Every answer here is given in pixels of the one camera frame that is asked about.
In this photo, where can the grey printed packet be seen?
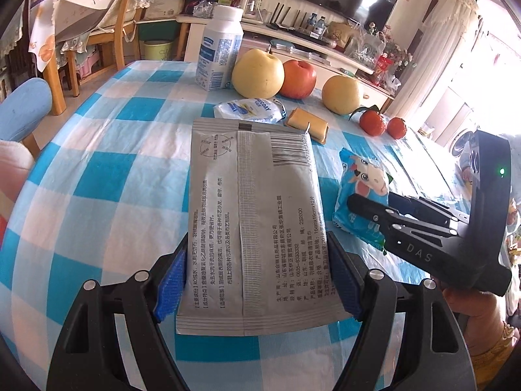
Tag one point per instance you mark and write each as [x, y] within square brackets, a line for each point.
[252, 220]

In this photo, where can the clear water kettle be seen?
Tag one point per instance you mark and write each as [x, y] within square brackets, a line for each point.
[252, 5]

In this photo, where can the wooden chair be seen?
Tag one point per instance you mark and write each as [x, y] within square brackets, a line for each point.
[118, 36]

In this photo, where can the cream printed cloth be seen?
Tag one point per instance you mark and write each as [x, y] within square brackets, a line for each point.
[89, 0]

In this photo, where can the white washing machine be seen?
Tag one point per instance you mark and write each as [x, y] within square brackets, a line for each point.
[462, 144]

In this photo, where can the small yellow pear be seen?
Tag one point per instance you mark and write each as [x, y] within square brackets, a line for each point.
[342, 95]

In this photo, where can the blue checked tablecloth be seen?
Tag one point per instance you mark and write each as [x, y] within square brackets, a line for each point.
[122, 150]

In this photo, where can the person's right forearm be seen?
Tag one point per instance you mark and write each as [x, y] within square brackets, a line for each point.
[496, 350]

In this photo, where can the green trash bin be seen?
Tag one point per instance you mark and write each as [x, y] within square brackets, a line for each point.
[158, 50]

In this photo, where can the white blue tissue packet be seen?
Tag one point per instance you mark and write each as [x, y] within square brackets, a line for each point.
[248, 110]

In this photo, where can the red apple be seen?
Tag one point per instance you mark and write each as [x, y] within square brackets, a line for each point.
[299, 79]

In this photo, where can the cream television cabinet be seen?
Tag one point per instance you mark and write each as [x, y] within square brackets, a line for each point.
[285, 42]

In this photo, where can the blue padded chair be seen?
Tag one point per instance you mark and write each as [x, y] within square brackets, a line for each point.
[22, 108]

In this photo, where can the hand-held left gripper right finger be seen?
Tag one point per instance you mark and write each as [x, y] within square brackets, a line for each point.
[346, 281]

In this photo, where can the left red tomato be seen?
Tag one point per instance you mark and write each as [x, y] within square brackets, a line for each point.
[372, 123]

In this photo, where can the white plastic milk bottle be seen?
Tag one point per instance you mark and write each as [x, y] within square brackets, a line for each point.
[217, 53]

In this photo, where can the large yellow pear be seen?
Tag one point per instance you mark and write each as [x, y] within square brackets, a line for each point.
[258, 74]

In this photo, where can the lace covered air conditioner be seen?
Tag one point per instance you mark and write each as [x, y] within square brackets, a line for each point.
[435, 49]

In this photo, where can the black router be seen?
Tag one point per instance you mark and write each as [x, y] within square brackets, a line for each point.
[281, 20]

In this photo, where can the wrapped yellow cake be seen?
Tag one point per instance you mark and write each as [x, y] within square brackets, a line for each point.
[307, 124]

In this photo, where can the white padded chair back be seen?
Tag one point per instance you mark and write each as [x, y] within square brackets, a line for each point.
[14, 167]

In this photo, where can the red tomato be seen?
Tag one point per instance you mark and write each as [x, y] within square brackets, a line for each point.
[397, 128]
[372, 123]

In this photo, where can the blue cow print packet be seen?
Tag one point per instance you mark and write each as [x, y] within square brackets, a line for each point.
[362, 183]

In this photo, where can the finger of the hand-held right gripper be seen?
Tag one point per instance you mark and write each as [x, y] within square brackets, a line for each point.
[378, 214]
[423, 209]

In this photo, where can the cardboard box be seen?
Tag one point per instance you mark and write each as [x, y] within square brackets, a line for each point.
[165, 0]

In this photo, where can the clear plastic bag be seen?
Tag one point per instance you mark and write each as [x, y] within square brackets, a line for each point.
[364, 47]

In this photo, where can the person's right hand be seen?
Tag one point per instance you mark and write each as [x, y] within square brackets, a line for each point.
[472, 307]

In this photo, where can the right red tomato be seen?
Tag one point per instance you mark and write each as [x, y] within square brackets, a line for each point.
[397, 128]

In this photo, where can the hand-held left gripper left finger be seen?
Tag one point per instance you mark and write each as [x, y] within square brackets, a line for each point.
[169, 289]

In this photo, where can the red gift bag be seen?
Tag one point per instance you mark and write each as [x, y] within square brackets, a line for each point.
[383, 71]

